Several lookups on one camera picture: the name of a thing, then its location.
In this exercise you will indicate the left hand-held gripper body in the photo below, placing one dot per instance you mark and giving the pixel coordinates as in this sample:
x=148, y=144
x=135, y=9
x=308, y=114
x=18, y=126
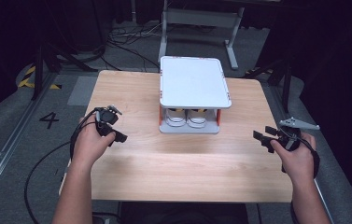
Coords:
x=106, y=116

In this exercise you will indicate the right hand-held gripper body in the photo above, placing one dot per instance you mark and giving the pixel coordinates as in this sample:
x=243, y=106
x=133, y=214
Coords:
x=293, y=133

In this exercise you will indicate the white sneaker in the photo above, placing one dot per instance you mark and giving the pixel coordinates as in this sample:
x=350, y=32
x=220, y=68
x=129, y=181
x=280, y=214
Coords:
x=175, y=118
x=197, y=119

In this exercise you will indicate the white shoe rack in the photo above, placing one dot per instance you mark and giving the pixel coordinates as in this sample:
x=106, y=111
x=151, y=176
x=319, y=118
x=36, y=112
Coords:
x=192, y=81

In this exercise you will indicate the person's right hand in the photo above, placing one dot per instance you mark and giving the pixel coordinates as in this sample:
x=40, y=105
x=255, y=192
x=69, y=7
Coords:
x=299, y=158

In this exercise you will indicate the person's left hand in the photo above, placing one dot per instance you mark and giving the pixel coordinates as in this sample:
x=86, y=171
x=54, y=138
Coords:
x=91, y=146

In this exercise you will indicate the black tripod stand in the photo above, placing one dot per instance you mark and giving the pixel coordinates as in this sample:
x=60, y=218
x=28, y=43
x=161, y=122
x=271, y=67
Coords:
x=285, y=84
x=39, y=68

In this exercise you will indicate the yellow black floor tape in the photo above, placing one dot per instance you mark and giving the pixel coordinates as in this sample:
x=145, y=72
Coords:
x=27, y=81

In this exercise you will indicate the person's dark clothing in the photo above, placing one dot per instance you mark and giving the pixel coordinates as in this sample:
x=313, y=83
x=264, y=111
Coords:
x=183, y=214

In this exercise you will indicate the metal floor rail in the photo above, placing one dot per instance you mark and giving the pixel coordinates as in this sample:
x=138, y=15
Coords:
x=5, y=149

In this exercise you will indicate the grey metal table frame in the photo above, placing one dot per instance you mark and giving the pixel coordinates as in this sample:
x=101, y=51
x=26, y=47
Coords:
x=198, y=17

